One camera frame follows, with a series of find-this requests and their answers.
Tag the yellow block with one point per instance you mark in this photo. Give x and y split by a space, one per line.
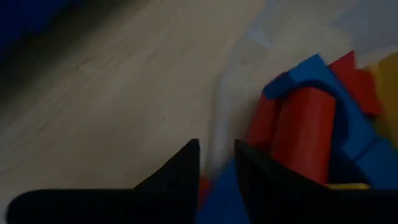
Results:
388 93

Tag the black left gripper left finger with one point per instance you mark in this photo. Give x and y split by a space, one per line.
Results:
155 205

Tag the red cylinder block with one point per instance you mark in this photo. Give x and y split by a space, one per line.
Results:
304 133

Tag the blue arch block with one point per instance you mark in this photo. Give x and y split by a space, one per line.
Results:
314 71

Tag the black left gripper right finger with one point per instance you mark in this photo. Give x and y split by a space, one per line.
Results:
295 205

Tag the clear plastic block container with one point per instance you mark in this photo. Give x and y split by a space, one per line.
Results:
222 130

